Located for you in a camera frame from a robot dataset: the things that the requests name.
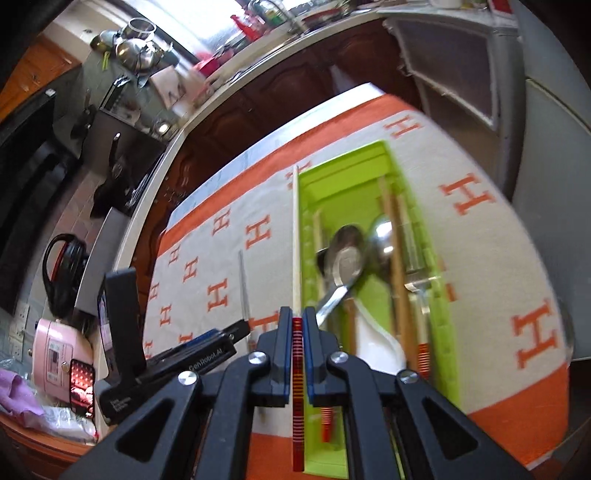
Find steel fork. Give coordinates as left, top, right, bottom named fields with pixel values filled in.
left=403, top=220, right=435, bottom=352

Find bamboo chopstick red bands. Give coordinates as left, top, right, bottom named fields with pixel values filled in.
left=394, top=194, right=434, bottom=385

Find oval steel spoon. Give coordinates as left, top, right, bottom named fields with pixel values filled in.
left=366, top=212, right=402, bottom=287

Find white plastic bag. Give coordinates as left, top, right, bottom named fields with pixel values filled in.
left=330, top=65, right=366, bottom=108

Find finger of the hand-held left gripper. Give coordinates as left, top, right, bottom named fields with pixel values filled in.
left=222, top=319, right=254, bottom=348
left=178, top=324, right=234, bottom=356

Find orange and beige printed blanket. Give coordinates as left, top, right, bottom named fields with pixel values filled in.
left=143, top=95, right=571, bottom=468

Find purple cloth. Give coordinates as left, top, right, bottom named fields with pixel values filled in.
left=0, top=368, right=43, bottom=417

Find steel pots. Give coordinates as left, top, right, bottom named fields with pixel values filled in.
left=90, top=17, right=163, bottom=75

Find green plastic utensil tray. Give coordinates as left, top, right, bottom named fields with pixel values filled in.
left=295, top=141, right=456, bottom=479

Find pink rice cooker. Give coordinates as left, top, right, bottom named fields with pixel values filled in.
left=34, top=318, right=96, bottom=398

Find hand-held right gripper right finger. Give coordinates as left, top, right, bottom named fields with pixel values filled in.
left=302, top=306, right=533, bottom=480

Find white ceramic spoon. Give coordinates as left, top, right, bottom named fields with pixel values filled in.
left=348, top=298, right=410, bottom=377

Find steel splash panel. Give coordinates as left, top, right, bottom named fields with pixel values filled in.
left=76, top=208, right=128, bottom=319

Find grey refrigerator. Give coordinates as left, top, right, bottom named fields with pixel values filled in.
left=496, top=0, right=591, bottom=205

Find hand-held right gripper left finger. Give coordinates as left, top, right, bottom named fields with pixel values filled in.
left=60, top=307, right=296, bottom=480

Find round steel spoon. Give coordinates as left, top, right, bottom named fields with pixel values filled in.
left=315, top=224, right=368, bottom=326

